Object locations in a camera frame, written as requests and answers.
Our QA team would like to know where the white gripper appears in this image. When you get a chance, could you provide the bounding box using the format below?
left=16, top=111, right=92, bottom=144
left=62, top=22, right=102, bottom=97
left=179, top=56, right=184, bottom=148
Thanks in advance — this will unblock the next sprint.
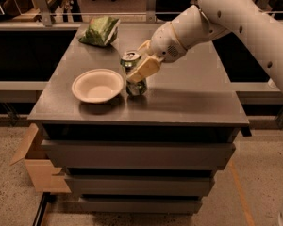
left=126, top=22, right=187, bottom=83

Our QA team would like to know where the green soda can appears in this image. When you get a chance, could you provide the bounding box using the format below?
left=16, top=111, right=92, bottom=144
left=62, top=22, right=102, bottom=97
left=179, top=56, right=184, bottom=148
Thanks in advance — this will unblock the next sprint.
left=120, top=50, right=147, bottom=97

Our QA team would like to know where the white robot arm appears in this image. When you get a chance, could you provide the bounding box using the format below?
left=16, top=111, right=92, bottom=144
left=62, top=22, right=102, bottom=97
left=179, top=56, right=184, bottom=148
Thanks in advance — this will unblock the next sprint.
left=126, top=0, right=283, bottom=94

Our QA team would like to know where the white paper bowl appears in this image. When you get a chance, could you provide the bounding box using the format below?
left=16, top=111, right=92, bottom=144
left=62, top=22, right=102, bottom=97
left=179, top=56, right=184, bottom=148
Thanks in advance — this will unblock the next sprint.
left=72, top=69, right=125, bottom=104

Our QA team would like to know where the green chip bag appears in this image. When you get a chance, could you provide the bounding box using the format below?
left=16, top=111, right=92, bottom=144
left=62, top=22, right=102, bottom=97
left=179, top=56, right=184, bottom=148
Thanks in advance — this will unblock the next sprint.
left=78, top=16, right=120, bottom=47

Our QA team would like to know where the grey drawer cabinet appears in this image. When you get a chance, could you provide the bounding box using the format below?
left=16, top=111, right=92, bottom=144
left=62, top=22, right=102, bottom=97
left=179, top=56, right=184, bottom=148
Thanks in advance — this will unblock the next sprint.
left=29, top=24, right=248, bottom=214

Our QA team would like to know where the cardboard box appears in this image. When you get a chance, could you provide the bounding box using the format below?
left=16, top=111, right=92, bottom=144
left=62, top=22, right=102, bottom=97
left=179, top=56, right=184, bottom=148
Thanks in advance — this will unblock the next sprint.
left=10, top=123, right=70, bottom=193

